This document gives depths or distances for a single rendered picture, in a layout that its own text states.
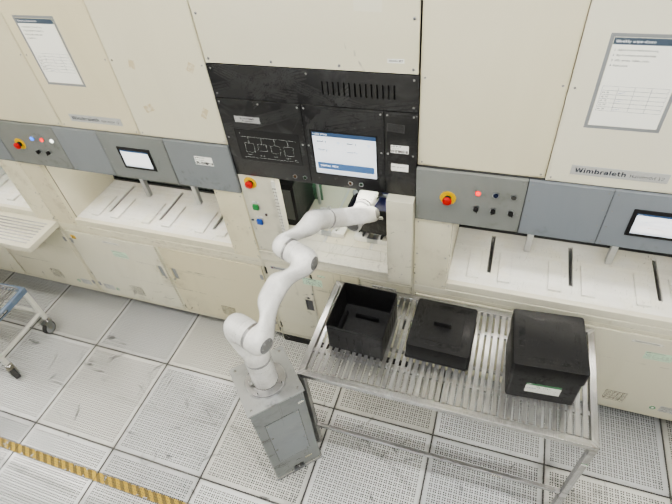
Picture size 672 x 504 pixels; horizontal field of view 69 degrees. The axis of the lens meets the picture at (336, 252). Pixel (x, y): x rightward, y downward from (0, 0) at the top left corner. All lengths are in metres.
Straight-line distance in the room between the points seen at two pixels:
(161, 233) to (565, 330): 2.27
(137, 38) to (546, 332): 2.09
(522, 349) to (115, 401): 2.53
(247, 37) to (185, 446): 2.29
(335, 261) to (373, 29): 1.27
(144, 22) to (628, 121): 1.83
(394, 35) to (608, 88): 0.72
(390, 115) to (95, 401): 2.64
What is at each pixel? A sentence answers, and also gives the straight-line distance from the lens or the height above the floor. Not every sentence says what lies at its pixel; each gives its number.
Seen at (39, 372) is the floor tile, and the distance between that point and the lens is 4.01.
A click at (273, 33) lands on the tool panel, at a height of 2.08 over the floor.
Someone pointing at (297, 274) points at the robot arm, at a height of 1.30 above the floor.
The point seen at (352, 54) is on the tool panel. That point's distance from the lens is 1.90.
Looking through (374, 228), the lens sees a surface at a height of 0.99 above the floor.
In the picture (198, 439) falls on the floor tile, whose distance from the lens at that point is 3.22.
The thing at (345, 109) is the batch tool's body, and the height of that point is 1.80.
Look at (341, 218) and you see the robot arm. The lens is 2.18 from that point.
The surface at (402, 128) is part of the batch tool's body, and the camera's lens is 1.98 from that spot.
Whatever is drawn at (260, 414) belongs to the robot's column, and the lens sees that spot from 2.34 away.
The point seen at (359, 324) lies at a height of 0.77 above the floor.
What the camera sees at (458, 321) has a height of 0.86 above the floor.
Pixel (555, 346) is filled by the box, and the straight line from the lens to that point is 2.20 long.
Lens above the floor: 2.76
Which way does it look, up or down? 45 degrees down
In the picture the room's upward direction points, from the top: 7 degrees counter-clockwise
